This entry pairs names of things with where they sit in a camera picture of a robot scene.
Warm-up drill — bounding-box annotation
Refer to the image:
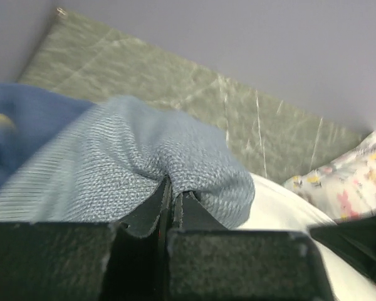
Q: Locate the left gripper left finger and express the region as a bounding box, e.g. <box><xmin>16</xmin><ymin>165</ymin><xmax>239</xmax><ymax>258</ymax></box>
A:
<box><xmin>0</xmin><ymin>179</ymin><xmax>172</xmax><ymax>300</ymax></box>

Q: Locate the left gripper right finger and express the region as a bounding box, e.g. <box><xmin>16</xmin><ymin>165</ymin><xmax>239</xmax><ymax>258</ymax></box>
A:
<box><xmin>166</xmin><ymin>193</ymin><xmax>333</xmax><ymax>300</ymax></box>

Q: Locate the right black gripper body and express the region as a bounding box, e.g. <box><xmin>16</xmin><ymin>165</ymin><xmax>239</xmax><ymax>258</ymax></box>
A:
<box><xmin>310</xmin><ymin>216</ymin><xmax>376</xmax><ymax>282</ymax></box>

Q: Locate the white pillow insert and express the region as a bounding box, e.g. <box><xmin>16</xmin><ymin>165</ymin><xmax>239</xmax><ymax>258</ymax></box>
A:
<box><xmin>234</xmin><ymin>172</ymin><xmax>376</xmax><ymax>301</ymax></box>

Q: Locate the blue pillowcase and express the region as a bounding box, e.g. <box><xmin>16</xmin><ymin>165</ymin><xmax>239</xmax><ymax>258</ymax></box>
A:
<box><xmin>0</xmin><ymin>83</ymin><xmax>255</xmax><ymax>228</ymax></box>

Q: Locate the floral patterned pillow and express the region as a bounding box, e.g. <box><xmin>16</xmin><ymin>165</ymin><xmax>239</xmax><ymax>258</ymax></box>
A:
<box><xmin>283</xmin><ymin>132</ymin><xmax>376</xmax><ymax>220</ymax></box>

